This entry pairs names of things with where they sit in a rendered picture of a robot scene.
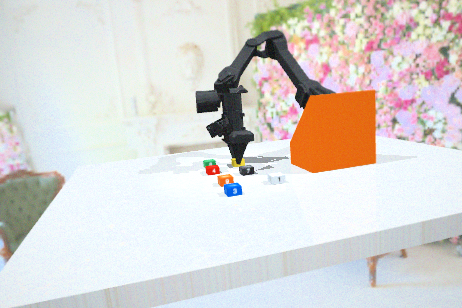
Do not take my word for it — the green block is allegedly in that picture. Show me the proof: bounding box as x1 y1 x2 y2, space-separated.
203 159 216 168

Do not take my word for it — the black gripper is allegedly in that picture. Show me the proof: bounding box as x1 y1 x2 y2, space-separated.
218 109 254 164

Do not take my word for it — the yellow block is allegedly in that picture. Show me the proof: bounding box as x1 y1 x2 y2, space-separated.
231 158 245 167

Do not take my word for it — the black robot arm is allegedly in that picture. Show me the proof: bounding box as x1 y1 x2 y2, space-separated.
195 30 337 138

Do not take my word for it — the blue block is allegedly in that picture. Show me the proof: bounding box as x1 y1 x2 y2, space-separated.
224 183 242 197

